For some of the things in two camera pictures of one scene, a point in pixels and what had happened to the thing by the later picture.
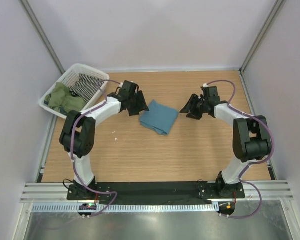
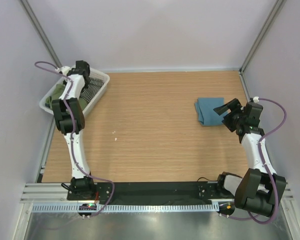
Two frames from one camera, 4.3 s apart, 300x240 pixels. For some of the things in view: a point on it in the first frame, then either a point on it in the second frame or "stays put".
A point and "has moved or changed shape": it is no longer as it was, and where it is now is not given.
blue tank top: x=158 y=118 has moved or changed shape
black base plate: x=156 y=193 stays put
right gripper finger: x=195 y=114 -> x=231 y=121
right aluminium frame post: x=279 y=5 stays put
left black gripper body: x=130 y=98 -> x=87 y=84
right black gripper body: x=203 y=103 -> x=241 y=119
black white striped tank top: x=86 y=87 stays put
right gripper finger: x=191 y=105 -> x=233 y=105
